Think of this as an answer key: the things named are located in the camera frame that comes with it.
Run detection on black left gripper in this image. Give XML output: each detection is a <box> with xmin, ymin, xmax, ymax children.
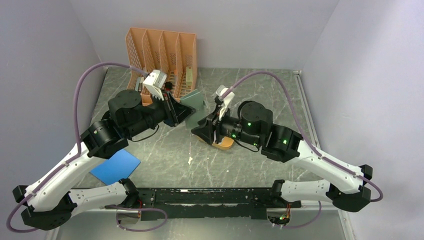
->
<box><xmin>125</xmin><ymin>88</ymin><xmax>196</xmax><ymax>138</ymax></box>

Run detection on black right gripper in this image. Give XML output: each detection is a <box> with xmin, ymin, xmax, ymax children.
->
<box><xmin>191</xmin><ymin>104</ymin><xmax>262</xmax><ymax>147</ymax></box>

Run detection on yellow oval tray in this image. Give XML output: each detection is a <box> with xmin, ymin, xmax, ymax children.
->
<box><xmin>209</xmin><ymin>137</ymin><xmax>235</xmax><ymax>150</ymax></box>

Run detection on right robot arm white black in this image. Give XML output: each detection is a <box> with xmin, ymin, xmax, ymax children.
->
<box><xmin>191</xmin><ymin>101</ymin><xmax>373</xmax><ymax>213</ymax></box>

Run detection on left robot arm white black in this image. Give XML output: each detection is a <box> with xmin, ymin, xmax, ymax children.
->
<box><xmin>13</xmin><ymin>89</ymin><xmax>195</xmax><ymax>231</ymax></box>

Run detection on red black small bottle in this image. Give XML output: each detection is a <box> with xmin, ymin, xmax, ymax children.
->
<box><xmin>164</xmin><ymin>81</ymin><xmax>173</xmax><ymax>91</ymax></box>

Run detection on pale green eraser box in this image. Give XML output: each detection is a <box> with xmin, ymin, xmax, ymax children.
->
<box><xmin>185</xmin><ymin>66</ymin><xmax>193</xmax><ymax>89</ymax></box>

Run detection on grey white utility knife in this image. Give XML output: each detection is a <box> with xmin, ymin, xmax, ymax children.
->
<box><xmin>134</xmin><ymin>76</ymin><xmax>145</xmax><ymax>93</ymax></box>

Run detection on peach plastic file organizer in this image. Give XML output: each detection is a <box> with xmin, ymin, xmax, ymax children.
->
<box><xmin>125</xmin><ymin>27</ymin><xmax>198</xmax><ymax>100</ymax></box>

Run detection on blue notebook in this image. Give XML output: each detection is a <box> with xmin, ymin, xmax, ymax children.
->
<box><xmin>90</xmin><ymin>149</ymin><xmax>141</xmax><ymax>185</ymax></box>

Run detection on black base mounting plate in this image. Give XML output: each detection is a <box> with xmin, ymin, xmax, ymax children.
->
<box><xmin>120</xmin><ymin>187</ymin><xmax>302</xmax><ymax>220</ymax></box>

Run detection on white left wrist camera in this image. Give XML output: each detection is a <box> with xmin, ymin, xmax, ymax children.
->
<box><xmin>142</xmin><ymin>69</ymin><xmax>168</xmax><ymax>101</ymax></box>

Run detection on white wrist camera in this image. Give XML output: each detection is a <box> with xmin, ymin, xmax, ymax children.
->
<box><xmin>215</xmin><ymin>85</ymin><xmax>235</xmax><ymax>121</ymax></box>
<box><xmin>142</xmin><ymin>69</ymin><xmax>168</xmax><ymax>101</ymax></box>

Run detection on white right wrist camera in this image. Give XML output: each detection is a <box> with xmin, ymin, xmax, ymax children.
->
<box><xmin>215</xmin><ymin>85</ymin><xmax>235</xmax><ymax>121</ymax></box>

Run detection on aluminium rail frame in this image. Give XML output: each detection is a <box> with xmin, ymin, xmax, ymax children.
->
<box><xmin>44</xmin><ymin>70</ymin><xmax>356</xmax><ymax>240</ymax></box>

